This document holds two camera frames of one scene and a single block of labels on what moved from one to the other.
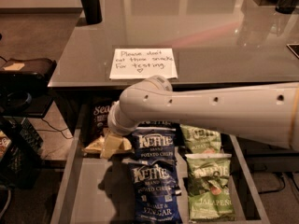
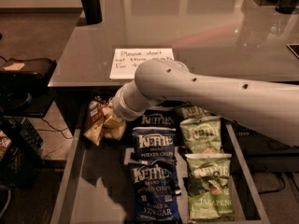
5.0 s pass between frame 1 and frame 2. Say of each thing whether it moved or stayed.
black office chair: stayed
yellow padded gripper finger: moved
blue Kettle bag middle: stayed
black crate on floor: stayed
